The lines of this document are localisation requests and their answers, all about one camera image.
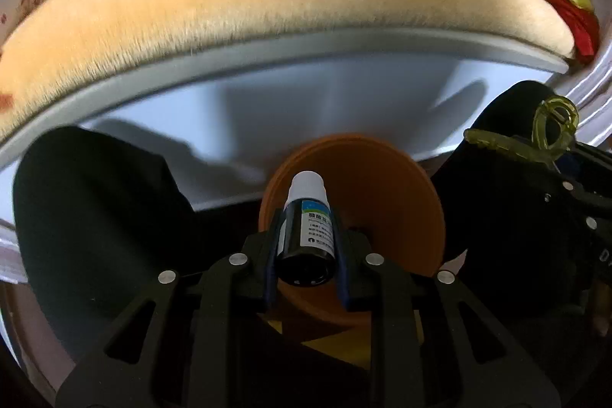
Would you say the orange plastic bin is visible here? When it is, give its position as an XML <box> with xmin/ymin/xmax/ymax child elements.
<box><xmin>258</xmin><ymin>133</ymin><xmax>446</xmax><ymax>327</ymax></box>

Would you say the yellow floor mat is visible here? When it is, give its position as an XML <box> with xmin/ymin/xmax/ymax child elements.
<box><xmin>265</xmin><ymin>310</ymin><xmax>424</xmax><ymax>366</ymax></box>

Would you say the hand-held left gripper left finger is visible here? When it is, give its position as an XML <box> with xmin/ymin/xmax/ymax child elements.
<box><xmin>55</xmin><ymin>208</ymin><xmax>288</xmax><ymax>408</ymax></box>

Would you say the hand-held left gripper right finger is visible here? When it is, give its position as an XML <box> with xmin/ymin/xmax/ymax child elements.
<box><xmin>334</xmin><ymin>208</ymin><xmax>561</xmax><ymax>408</ymax></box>

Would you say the person's left leg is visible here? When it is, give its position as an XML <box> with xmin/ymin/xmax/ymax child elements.
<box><xmin>12</xmin><ymin>126</ymin><xmax>269</xmax><ymax>371</ymax></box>

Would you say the person's leg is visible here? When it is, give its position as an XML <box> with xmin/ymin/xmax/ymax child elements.
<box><xmin>12</xmin><ymin>126</ymin><xmax>269</xmax><ymax>371</ymax></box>
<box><xmin>430</xmin><ymin>80</ymin><xmax>598</xmax><ymax>332</ymax></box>

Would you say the yellow-green hair claw clip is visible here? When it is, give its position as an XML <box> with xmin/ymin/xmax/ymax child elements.
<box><xmin>464</xmin><ymin>95</ymin><xmax>580</xmax><ymax>163</ymax></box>

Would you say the small dark dropper bottle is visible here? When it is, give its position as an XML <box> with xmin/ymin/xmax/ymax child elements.
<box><xmin>273</xmin><ymin>170</ymin><xmax>338</xmax><ymax>287</ymax></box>

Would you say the person's right leg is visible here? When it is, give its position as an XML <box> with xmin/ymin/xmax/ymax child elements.
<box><xmin>430</xmin><ymin>80</ymin><xmax>598</xmax><ymax>332</ymax></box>

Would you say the white pleated bed skirt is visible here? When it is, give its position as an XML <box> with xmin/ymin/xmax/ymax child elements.
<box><xmin>0</xmin><ymin>219</ymin><xmax>30</xmax><ymax>285</ymax></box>
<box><xmin>550</xmin><ymin>49</ymin><xmax>612</xmax><ymax>146</ymax></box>

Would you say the grey white bed frame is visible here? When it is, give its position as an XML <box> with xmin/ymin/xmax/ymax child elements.
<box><xmin>0</xmin><ymin>30</ymin><xmax>570</xmax><ymax>213</ymax></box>

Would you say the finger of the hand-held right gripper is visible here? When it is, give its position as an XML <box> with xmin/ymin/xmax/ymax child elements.
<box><xmin>514</xmin><ymin>139</ymin><xmax>612</xmax><ymax>233</ymax></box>

